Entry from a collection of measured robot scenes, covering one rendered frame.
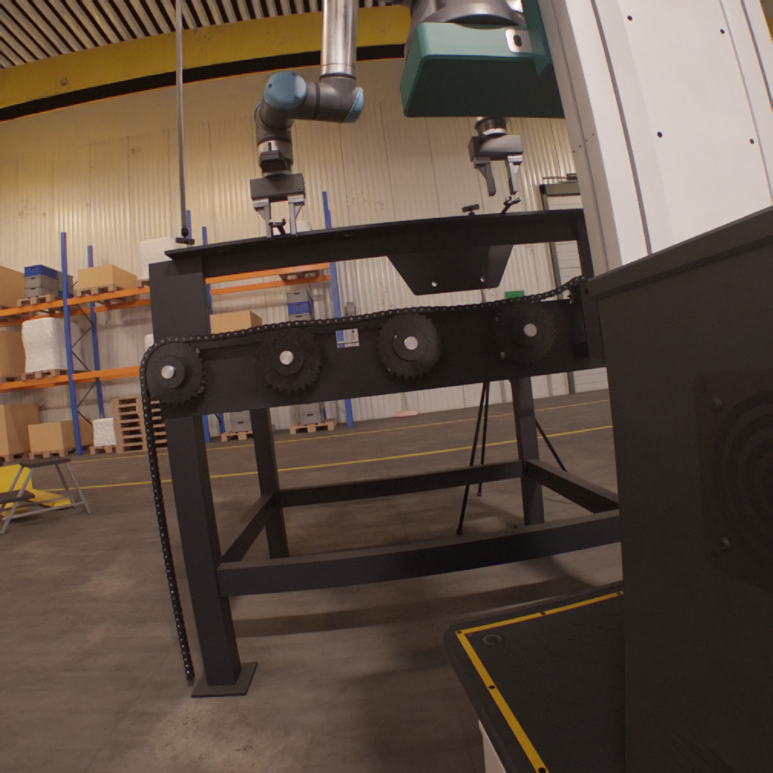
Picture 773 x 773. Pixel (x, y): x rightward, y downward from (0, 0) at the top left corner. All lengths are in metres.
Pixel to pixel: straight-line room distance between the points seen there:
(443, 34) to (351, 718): 1.34
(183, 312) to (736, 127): 1.20
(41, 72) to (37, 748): 9.32
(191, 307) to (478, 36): 0.92
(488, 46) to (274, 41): 7.84
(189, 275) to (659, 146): 1.08
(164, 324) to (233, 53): 7.43
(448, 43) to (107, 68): 8.60
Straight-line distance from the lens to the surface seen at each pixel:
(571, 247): 11.62
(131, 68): 8.99
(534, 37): 0.77
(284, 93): 1.18
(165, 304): 1.34
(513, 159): 1.31
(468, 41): 0.75
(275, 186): 1.23
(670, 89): 0.72
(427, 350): 1.18
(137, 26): 11.88
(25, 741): 1.55
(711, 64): 0.80
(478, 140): 1.29
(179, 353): 1.25
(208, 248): 1.27
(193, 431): 1.27
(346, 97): 1.23
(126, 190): 12.44
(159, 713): 1.47
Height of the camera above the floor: 0.78
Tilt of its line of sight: 1 degrees up
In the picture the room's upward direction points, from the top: 7 degrees counter-clockwise
